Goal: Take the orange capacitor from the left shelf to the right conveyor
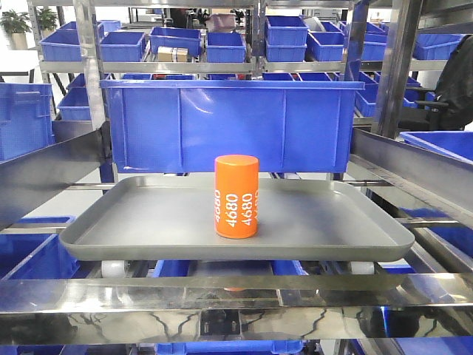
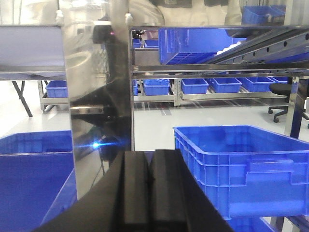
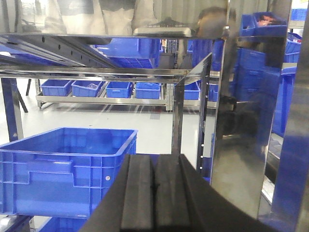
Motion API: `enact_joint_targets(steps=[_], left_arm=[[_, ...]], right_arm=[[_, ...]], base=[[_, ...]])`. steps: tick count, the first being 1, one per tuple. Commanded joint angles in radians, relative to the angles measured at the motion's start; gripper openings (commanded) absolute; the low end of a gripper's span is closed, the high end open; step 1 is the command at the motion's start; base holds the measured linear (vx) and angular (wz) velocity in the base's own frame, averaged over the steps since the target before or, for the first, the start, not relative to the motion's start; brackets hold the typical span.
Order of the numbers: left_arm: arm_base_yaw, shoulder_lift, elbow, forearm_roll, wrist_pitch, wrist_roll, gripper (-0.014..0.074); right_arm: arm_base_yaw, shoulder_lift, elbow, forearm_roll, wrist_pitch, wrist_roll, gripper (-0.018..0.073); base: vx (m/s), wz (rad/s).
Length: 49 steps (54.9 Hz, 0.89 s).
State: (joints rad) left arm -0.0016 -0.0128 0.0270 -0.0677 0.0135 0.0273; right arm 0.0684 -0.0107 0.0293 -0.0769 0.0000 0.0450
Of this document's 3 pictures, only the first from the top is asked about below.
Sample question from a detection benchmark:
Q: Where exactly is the potted green plant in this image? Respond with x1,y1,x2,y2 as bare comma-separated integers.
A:
1,10,31,50

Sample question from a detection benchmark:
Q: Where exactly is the grey plastic tray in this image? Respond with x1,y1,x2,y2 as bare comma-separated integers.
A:
60,175,415,262

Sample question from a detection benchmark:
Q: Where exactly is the stainless steel shelf rack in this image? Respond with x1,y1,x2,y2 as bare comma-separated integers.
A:
1,1,472,345

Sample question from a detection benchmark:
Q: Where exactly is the blue crate at left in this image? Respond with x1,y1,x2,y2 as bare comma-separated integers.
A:
1,83,55,160

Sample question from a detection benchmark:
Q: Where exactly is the cardboard box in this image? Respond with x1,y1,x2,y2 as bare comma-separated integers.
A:
157,47,188,63

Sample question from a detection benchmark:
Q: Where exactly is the large blue storage bin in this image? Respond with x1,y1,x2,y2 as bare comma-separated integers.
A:
101,80,364,173

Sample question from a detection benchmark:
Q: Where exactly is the orange cylindrical capacitor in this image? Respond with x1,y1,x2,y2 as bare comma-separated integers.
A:
214,155,259,239

